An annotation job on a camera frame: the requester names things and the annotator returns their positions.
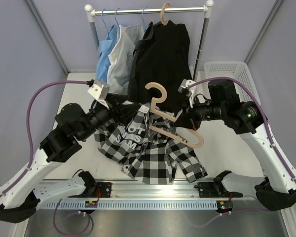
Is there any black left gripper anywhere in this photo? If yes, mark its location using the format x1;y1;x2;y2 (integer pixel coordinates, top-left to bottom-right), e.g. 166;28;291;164
78;93;141;141

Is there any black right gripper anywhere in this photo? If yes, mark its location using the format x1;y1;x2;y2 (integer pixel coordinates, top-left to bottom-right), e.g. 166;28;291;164
175;94;226;130

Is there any wooden hanger of checkered shirt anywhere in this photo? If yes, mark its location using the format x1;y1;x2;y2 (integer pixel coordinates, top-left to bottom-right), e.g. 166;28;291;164
145;82;204;149

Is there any black white checkered shirt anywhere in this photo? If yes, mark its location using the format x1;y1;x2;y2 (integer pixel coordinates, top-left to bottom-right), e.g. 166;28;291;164
94;104;208;185

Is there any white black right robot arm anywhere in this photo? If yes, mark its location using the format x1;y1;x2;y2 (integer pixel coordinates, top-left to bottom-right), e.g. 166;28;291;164
174;77;296;211

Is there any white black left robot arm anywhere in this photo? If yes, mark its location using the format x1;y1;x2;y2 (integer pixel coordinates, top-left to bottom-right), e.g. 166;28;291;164
0;96;140;223

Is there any dark pinstriped shirt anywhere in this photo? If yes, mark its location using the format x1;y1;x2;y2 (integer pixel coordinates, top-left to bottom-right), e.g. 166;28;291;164
128;22;154;102

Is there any light blue shirt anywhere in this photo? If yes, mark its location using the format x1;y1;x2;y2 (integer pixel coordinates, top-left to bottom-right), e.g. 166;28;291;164
96;25;118;83

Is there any wooden hanger of black shirt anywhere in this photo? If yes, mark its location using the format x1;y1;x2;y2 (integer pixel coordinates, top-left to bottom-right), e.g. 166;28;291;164
160;2;171;26

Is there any white plastic basket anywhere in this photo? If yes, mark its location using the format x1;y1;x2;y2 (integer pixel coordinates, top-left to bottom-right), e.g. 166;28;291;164
204;61;261;104

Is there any metal clothes rack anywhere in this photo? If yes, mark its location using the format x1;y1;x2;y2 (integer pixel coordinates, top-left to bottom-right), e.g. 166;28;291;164
84;0;214;81

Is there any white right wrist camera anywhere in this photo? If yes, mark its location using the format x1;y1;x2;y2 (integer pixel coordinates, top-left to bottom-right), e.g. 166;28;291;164
178;79;195;102

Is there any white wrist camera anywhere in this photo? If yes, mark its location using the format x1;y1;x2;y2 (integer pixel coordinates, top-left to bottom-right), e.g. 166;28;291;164
178;79;195;102
87;79;110;101

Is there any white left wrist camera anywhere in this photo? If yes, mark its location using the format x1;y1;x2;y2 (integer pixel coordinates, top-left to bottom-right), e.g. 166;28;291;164
87;79;110;101

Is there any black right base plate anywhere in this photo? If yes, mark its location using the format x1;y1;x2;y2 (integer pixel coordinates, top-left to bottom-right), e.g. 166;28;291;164
194;181;243;198

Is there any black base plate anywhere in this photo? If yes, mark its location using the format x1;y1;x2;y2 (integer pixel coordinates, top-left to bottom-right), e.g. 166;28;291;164
194;181;243;198
88;182;112;198

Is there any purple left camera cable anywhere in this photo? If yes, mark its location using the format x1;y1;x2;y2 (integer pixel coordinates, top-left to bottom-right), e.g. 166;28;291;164
0;80;93;235

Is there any aluminium mounting rail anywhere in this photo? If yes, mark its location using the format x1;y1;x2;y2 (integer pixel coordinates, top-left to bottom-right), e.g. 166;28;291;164
37;179;291;199

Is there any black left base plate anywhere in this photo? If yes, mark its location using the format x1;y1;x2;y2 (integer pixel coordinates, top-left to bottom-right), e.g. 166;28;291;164
88;182;112;198

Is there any white slotted cable duct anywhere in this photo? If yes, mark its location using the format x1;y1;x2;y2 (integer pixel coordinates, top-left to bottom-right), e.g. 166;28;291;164
43;200;218;210

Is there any blue wire hanger right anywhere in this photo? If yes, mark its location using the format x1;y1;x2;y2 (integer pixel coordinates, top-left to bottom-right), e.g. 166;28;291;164
142;6;148;31

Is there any blue wire hanger left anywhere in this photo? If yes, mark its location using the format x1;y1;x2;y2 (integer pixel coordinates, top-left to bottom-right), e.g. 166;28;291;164
101;8;110;33

